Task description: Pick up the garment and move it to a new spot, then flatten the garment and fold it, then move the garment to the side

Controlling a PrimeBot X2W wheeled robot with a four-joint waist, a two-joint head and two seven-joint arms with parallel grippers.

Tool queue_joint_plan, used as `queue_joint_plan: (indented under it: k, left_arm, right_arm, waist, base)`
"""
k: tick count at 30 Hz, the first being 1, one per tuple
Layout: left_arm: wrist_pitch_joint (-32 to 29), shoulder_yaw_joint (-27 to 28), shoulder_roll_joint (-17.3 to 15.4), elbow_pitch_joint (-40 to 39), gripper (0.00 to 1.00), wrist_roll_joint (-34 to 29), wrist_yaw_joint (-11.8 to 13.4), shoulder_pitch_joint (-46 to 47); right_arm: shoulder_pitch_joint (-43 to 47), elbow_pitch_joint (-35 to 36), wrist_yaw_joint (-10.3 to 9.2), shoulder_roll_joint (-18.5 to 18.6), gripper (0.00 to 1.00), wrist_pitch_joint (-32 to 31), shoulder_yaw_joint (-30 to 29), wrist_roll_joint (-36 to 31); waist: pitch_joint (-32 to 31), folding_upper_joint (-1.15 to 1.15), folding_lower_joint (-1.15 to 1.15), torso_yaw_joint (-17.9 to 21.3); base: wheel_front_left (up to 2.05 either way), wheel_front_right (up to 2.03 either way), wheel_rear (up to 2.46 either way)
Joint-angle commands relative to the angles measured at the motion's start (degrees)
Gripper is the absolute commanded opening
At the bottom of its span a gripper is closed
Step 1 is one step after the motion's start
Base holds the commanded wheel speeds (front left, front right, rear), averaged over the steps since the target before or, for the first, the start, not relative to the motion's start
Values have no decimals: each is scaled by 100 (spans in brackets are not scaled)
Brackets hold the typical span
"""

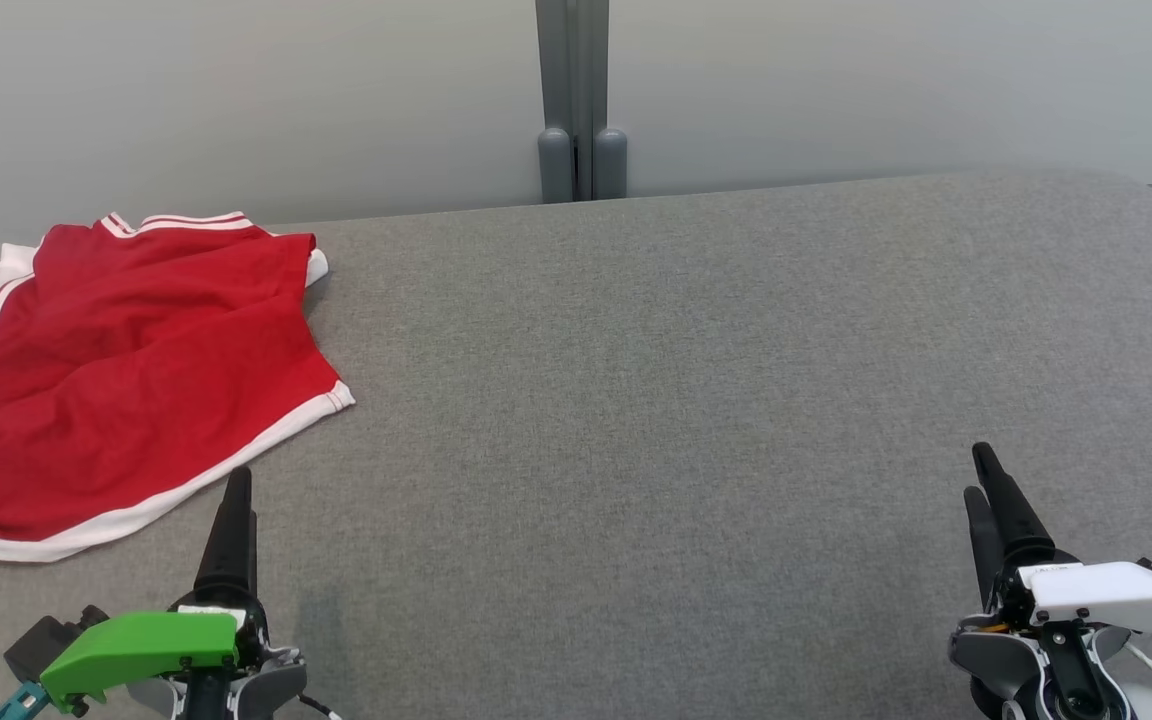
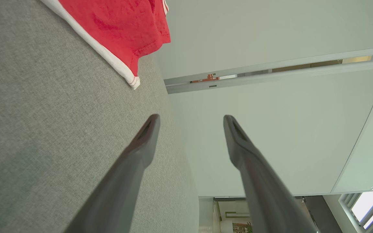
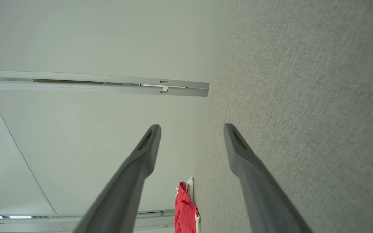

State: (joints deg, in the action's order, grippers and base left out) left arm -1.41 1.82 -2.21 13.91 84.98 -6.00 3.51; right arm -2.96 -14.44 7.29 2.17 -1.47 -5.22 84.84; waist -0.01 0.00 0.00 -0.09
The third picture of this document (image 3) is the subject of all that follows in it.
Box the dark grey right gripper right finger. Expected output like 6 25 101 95
224 123 313 233

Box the red basketball jersey white trim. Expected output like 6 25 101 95
175 176 201 233

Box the light grey slotted metal rail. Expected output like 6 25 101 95
0 70 210 97

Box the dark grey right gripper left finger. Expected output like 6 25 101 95
73 124 161 233

